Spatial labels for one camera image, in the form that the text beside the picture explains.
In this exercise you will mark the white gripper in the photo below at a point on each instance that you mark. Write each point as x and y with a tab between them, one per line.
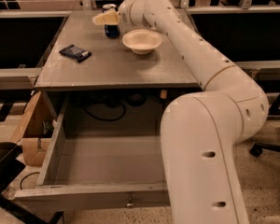
123	13

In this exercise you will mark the blue pepsi can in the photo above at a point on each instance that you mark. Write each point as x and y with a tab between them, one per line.
111	31

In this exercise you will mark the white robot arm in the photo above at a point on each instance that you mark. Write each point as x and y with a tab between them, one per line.
199	130

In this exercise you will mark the grey open top drawer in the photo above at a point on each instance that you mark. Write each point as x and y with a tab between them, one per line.
93	164

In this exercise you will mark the metal drawer knob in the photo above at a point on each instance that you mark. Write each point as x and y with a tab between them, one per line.
129	204

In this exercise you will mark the white bowl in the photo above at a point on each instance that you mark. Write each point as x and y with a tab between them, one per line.
141	41

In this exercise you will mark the dark blue snack packet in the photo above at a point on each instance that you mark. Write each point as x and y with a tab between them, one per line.
75	53

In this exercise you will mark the grey cabinet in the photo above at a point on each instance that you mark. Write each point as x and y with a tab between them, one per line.
111	65

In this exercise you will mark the cardboard box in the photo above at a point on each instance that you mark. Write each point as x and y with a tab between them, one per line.
32	133

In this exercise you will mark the black office chair base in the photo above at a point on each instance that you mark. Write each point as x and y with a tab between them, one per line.
256	150

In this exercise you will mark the black chair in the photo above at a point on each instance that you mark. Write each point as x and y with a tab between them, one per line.
10	168

